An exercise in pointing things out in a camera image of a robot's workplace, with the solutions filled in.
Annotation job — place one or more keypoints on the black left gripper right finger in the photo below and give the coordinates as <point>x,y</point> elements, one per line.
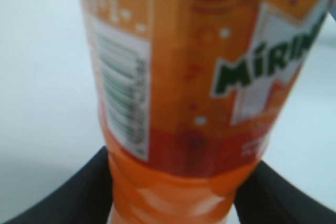
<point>266,197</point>

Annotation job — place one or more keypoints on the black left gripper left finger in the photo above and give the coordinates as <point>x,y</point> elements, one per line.
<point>84,198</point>

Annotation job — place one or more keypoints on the orange Mirinda soda bottle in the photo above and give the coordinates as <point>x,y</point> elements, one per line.
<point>188,93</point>

